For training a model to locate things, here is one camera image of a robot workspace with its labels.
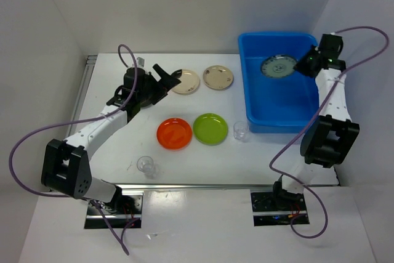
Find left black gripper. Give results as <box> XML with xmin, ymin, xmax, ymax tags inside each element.
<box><xmin>137</xmin><ymin>64</ymin><xmax>181</xmax><ymax>105</ymax></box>

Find blue patterned plate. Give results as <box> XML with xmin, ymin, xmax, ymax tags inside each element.
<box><xmin>260</xmin><ymin>55</ymin><xmax>297</xmax><ymax>79</ymax></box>

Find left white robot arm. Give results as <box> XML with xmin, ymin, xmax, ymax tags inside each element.
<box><xmin>41</xmin><ymin>64</ymin><xmax>182</xmax><ymax>214</ymax></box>

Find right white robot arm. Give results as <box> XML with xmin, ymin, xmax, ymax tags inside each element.
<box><xmin>270</xmin><ymin>33</ymin><xmax>360</xmax><ymax>210</ymax></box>

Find blue plastic bin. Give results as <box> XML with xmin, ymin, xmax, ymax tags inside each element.
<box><xmin>238</xmin><ymin>31</ymin><xmax>319</xmax><ymax>134</ymax></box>

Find clear cup near bin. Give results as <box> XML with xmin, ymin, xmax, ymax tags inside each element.
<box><xmin>233</xmin><ymin>121</ymin><xmax>249</xmax><ymax>142</ymax></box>

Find beige plate with black patch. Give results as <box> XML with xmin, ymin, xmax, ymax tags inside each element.
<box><xmin>172</xmin><ymin>69</ymin><xmax>200</xmax><ymax>95</ymax></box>

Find orange plate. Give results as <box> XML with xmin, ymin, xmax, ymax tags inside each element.
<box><xmin>156</xmin><ymin>118</ymin><xmax>193</xmax><ymax>150</ymax></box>

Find beige plate with small motifs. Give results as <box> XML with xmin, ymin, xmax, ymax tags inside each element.
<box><xmin>203</xmin><ymin>65</ymin><xmax>234</xmax><ymax>91</ymax></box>

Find green plate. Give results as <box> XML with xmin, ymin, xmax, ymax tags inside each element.
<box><xmin>193</xmin><ymin>113</ymin><xmax>228</xmax><ymax>146</ymax></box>

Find clear cup front left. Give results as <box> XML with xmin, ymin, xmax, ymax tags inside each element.
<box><xmin>137</xmin><ymin>156</ymin><xmax>159</xmax><ymax>179</ymax></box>

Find aluminium table frame rail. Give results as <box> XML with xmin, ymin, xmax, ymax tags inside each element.
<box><xmin>49</xmin><ymin>54</ymin><xmax>341</xmax><ymax>193</ymax></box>

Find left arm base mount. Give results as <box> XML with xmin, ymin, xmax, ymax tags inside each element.
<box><xmin>84</xmin><ymin>191</ymin><xmax>143</xmax><ymax>229</ymax></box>

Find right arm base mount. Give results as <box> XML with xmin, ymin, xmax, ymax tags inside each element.
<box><xmin>251</xmin><ymin>191</ymin><xmax>310</xmax><ymax>227</ymax></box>

